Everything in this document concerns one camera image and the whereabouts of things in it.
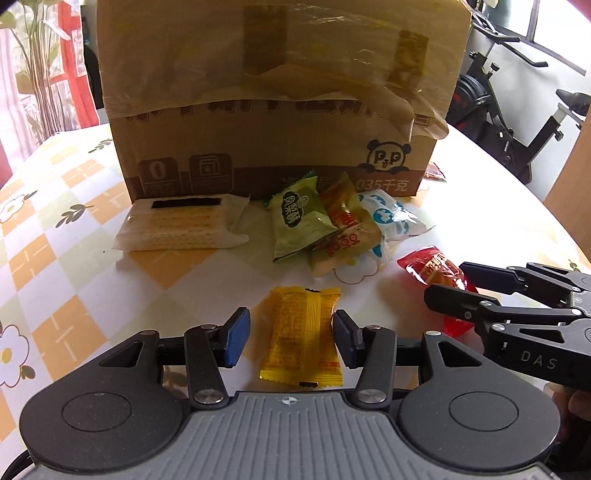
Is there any red small snack packet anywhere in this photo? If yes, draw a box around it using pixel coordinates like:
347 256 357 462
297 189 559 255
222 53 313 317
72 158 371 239
396 245 482 335

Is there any yellow snack packet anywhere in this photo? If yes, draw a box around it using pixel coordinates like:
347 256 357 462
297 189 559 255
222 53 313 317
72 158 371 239
259 286 342 388

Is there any white blue printed packet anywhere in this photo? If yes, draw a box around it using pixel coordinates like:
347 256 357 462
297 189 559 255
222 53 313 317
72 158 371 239
358 189 433 269

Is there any green pineapple cake packet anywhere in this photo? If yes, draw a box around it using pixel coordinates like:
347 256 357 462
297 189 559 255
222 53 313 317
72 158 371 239
269 172 338 261

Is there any person's right hand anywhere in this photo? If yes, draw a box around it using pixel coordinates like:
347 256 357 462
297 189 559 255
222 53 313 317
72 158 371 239
544 383 591 422

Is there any orange yellow candy packet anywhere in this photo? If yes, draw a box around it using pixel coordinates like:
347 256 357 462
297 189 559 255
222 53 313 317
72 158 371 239
310 173 382 278

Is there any white cracker pack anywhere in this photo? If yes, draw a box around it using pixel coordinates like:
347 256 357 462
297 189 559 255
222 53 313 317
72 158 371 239
113 194 249 252

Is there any black exercise bike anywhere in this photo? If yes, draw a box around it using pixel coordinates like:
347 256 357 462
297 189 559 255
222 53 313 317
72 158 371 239
447 1 590 185

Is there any cardboard box with plastic liner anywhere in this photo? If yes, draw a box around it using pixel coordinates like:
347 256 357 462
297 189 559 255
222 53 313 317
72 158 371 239
96 1 471 200

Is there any red printed wall curtain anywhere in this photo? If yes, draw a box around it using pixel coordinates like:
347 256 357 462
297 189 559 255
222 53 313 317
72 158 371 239
1 1 100 184

